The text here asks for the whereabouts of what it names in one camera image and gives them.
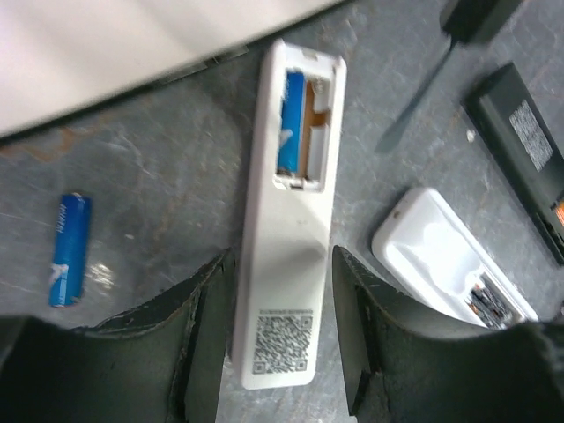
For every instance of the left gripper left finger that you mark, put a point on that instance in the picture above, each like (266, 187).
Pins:
(161, 361)

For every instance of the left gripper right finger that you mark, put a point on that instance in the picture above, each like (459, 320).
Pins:
(405, 362)

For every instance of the blue battery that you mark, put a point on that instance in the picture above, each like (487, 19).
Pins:
(291, 123)
(69, 259)

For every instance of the slim white remote control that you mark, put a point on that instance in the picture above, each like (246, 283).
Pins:
(286, 235)

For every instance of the wide white remote control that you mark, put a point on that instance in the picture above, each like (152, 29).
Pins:
(429, 250)

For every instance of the orange batteries in black remote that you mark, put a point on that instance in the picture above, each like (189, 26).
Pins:
(558, 212)

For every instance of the blue battery in remote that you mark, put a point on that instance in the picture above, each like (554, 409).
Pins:
(291, 123)

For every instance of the black remote control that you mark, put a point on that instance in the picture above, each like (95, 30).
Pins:
(505, 115)

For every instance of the white square plate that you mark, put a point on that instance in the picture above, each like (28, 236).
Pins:
(61, 57)

